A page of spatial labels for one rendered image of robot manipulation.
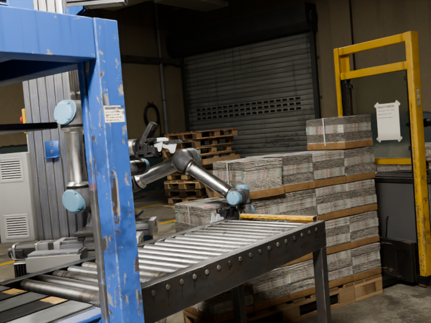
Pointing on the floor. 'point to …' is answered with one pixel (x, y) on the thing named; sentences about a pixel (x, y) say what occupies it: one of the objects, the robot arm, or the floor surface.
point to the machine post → (110, 178)
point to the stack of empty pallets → (191, 191)
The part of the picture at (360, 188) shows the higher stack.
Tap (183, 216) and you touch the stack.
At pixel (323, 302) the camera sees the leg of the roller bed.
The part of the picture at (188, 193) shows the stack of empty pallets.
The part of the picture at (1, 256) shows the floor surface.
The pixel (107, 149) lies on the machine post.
